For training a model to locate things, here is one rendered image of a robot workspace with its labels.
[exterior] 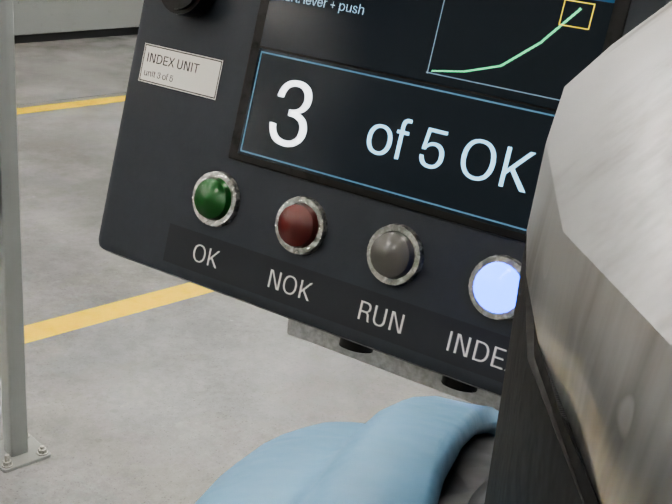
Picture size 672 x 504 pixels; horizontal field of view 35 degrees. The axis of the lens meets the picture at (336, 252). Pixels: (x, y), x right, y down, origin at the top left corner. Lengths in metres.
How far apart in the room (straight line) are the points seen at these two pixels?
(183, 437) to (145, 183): 1.91
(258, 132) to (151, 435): 1.97
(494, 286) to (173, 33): 0.21
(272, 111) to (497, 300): 0.14
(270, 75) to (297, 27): 0.03
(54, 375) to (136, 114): 2.16
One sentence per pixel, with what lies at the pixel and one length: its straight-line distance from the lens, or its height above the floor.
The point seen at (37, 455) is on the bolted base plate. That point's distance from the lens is 2.37.
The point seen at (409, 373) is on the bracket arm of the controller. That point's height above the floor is 1.03.
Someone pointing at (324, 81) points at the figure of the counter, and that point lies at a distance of 0.48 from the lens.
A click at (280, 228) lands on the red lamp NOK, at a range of 0.48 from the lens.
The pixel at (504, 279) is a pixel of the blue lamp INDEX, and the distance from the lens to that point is 0.43.
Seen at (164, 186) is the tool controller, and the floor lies 1.11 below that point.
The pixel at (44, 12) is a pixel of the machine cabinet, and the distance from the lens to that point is 6.47.
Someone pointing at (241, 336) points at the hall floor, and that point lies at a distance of 2.88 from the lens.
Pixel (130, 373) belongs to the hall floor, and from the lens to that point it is 2.69.
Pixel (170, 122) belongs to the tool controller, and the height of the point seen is 1.14.
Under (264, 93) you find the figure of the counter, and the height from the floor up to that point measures 1.17.
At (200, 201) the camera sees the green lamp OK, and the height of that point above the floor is 1.12.
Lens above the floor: 1.29
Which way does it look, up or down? 22 degrees down
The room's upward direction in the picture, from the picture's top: 5 degrees clockwise
